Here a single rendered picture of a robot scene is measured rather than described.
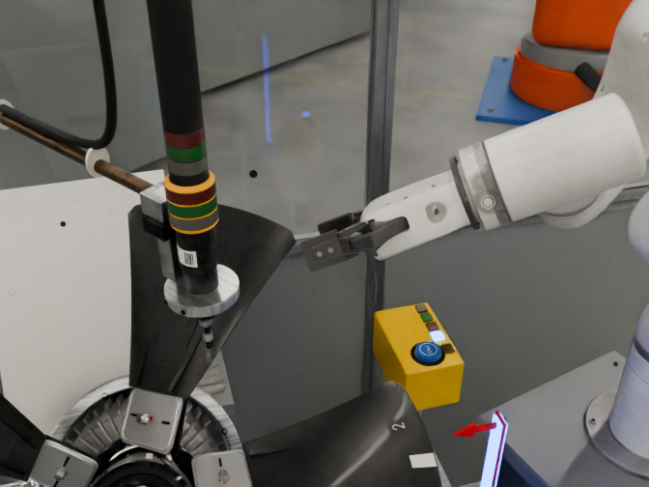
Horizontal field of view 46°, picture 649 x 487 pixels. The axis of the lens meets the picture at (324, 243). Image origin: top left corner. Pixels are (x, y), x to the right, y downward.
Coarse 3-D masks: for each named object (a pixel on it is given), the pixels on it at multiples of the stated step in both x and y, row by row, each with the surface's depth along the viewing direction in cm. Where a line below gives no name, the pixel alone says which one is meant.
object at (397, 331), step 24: (384, 312) 131; (408, 312) 131; (432, 312) 131; (384, 336) 127; (408, 336) 126; (384, 360) 129; (408, 360) 121; (456, 360) 121; (408, 384) 120; (432, 384) 122; (456, 384) 123
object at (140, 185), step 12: (0, 120) 83; (12, 120) 82; (24, 132) 80; (36, 132) 79; (48, 144) 78; (60, 144) 77; (72, 156) 76; (84, 156) 75; (96, 168) 74; (108, 168) 73; (120, 168) 73; (120, 180) 72; (132, 180) 71; (144, 180) 71
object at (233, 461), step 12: (204, 456) 91; (216, 456) 91; (228, 456) 92; (240, 456) 92; (192, 468) 90; (204, 468) 90; (216, 468) 90; (228, 468) 90; (240, 468) 90; (204, 480) 88; (216, 480) 88; (228, 480) 89; (240, 480) 89
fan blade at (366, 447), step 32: (384, 384) 101; (320, 416) 97; (352, 416) 97; (384, 416) 97; (416, 416) 98; (256, 448) 92; (288, 448) 92; (320, 448) 93; (352, 448) 93; (384, 448) 94; (416, 448) 95; (256, 480) 88; (288, 480) 89; (320, 480) 89; (352, 480) 90; (384, 480) 91; (416, 480) 92
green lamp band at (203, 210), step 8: (216, 200) 67; (168, 208) 66; (176, 208) 65; (184, 208) 65; (192, 208) 65; (200, 208) 65; (208, 208) 66; (184, 216) 65; (192, 216) 65; (200, 216) 66
